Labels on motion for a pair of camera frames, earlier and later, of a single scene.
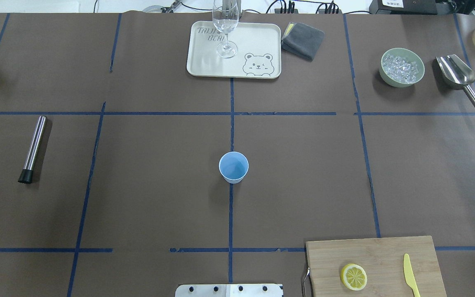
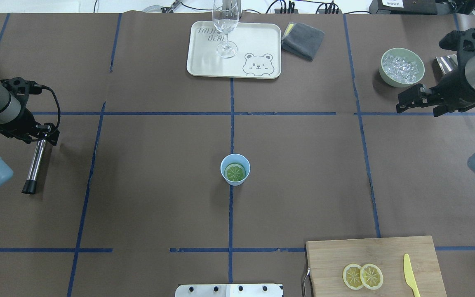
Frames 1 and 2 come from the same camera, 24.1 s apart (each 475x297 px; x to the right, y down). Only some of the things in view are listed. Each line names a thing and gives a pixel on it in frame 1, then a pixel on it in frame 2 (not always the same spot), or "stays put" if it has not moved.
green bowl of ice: (401, 67) stays put
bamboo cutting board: (383, 260) stays put
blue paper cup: (233, 167) stays put
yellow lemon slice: (353, 276) → (235, 172)
